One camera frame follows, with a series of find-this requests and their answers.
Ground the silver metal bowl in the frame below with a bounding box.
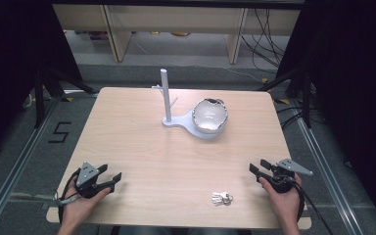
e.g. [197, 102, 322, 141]
[191, 97, 229, 135]

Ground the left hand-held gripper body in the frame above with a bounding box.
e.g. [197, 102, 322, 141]
[74, 161, 113, 200]

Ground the white stand with post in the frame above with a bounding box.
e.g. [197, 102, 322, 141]
[151, 68, 227, 141]

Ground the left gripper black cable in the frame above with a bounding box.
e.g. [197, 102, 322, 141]
[56, 167, 82, 224]

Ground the light wooden shelf unit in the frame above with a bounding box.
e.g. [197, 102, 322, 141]
[52, 4, 302, 66]

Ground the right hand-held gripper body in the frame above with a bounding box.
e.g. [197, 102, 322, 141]
[267, 158, 314, 194]

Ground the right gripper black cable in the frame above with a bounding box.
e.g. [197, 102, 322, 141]
[285, 175, 335, 235]

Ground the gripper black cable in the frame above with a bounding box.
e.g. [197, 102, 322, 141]
[285, 175, 335, 235]
[56, 167, 82, 224]

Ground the bundle of black floor cables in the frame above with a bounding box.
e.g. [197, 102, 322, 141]
[240, 8, 295, 74]

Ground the black metal stand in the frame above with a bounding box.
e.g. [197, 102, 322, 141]
[258, 65, 319, 130]
[32, 63, 96, 129]

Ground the person's right hand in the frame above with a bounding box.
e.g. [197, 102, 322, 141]
[258, 172, 304, 227]

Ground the aluminium floor rail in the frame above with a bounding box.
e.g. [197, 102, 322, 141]
[0, 89, 96, 235]
[272, 94, 365, 235]

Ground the bunch of silver keys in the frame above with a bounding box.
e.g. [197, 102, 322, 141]
[211, 191, 235, 208]

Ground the person's left hand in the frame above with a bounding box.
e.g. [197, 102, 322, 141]
[59, 182, 113, 229]

